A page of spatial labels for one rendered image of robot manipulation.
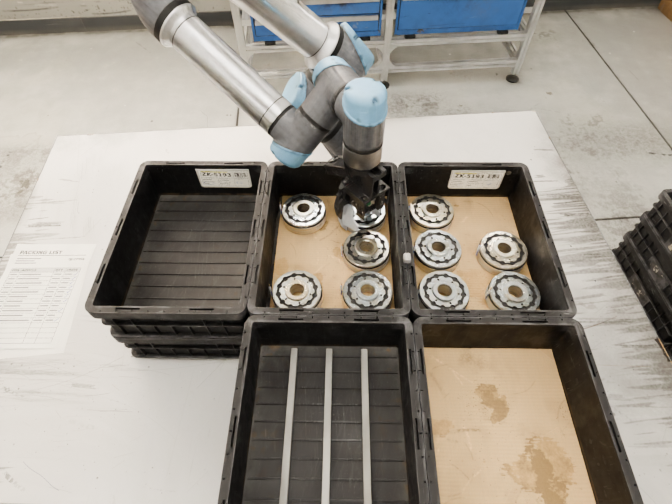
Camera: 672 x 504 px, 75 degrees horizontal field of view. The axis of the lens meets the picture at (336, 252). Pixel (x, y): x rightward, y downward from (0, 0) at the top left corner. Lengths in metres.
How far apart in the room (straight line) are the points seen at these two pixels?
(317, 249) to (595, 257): 0.73
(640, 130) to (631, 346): 2.05
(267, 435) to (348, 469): 0.15
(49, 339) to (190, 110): 1.94
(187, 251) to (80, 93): 2.37
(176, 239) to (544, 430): 0.85
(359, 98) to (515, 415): 0.61
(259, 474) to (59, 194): 1.03
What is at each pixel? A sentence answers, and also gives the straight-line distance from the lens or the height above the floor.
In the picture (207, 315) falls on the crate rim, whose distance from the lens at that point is 0.84.
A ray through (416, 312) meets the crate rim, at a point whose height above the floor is 0.93.
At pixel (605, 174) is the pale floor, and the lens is 2.72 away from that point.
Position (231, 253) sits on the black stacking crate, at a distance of 1.02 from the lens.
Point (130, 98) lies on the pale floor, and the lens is 3.13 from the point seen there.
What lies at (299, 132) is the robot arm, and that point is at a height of 1.09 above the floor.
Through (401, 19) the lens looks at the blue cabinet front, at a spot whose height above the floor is 0.41.
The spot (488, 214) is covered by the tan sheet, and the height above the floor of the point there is 0.83.
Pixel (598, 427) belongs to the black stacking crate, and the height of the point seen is 0.90.
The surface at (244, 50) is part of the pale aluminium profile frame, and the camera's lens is 2.78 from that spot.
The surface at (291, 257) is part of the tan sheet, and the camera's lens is 0.99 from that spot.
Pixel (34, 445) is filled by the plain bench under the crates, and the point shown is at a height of 0.70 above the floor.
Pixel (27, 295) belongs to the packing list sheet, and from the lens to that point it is 1.32.
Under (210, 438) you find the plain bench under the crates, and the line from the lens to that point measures 0.99.
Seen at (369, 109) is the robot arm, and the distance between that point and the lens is 0.75.
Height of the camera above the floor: 1.64
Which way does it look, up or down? 54 degrees down
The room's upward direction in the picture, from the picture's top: 1 degrees counter-clockwise
